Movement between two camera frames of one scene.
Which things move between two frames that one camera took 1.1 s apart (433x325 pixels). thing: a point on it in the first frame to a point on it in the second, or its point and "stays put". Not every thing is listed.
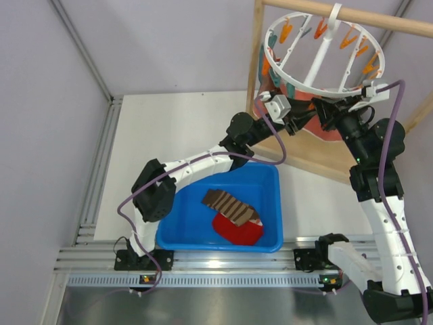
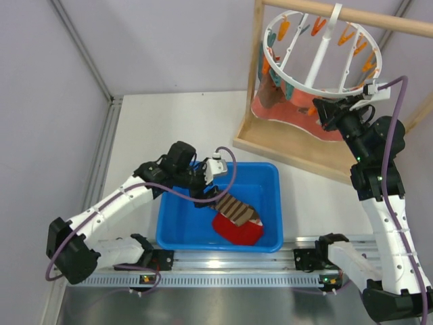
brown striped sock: (236, 210) stays put
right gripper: (332, 110) stays put
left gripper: (291, 120) to (199, 192)
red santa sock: (246, 233) stays put
